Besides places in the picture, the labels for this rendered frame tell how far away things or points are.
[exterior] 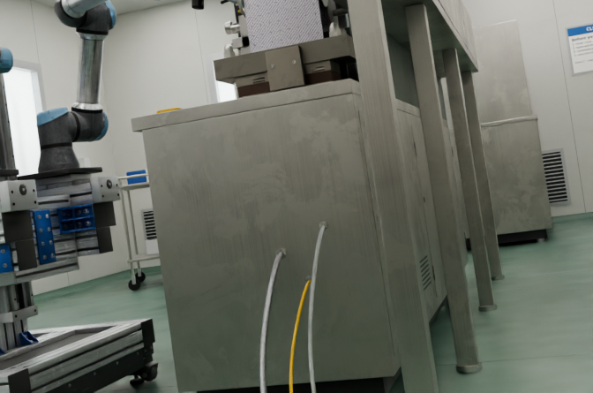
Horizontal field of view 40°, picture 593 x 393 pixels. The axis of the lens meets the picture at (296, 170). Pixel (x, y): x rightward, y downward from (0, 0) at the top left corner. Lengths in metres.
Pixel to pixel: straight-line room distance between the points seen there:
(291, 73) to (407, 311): 0.87
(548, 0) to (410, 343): 6.60
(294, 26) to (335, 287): 0.82
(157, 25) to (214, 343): 6.83
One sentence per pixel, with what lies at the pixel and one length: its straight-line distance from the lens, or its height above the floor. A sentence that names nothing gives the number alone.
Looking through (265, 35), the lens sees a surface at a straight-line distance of 2.55.
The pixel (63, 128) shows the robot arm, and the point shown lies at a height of 0.97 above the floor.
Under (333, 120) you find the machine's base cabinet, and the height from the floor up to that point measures 0.80.
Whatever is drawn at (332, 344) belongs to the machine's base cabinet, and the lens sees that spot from 2.26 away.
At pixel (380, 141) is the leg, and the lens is 1.65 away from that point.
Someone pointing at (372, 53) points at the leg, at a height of 0.87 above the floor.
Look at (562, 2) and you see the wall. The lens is 8.09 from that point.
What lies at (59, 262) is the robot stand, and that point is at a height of 0.50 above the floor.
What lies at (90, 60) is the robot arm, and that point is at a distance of 3.12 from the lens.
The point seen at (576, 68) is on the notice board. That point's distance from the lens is 7.99.
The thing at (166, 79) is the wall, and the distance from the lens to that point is 8.84.
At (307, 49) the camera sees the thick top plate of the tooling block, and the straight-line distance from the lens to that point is 2.30.
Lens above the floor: 0.62
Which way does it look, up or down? 2 degrees up
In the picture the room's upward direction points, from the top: 8 degrees counter-clockwise
